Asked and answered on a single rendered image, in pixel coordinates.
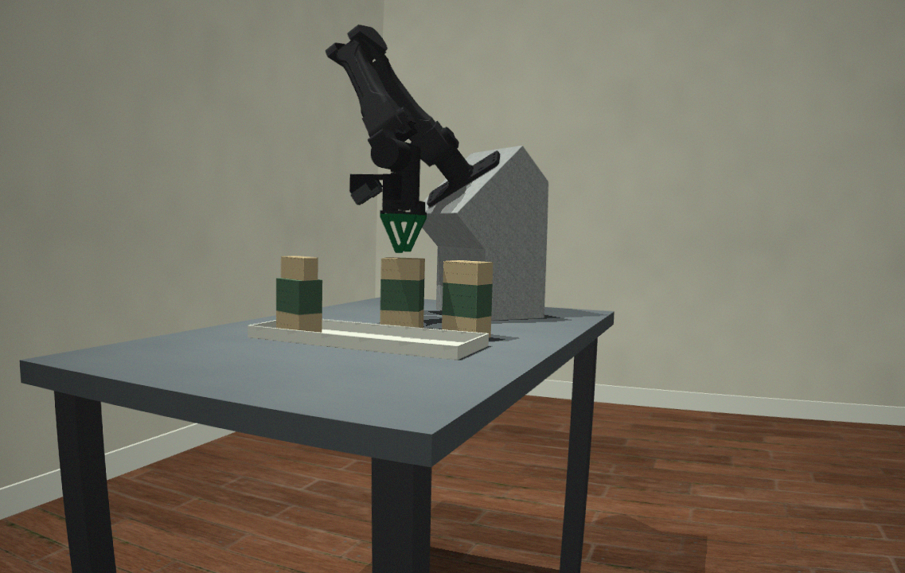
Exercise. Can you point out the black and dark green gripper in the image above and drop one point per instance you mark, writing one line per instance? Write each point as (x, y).
(389, 212)

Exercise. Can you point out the white shallow tray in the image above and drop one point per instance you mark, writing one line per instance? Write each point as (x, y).
(412, 341)

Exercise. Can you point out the tan box with dark green band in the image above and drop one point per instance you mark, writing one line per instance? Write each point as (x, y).
(467, 296)
(299, 295)
(402, 291)

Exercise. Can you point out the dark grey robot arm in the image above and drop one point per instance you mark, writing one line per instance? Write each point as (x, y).
(389, 126)

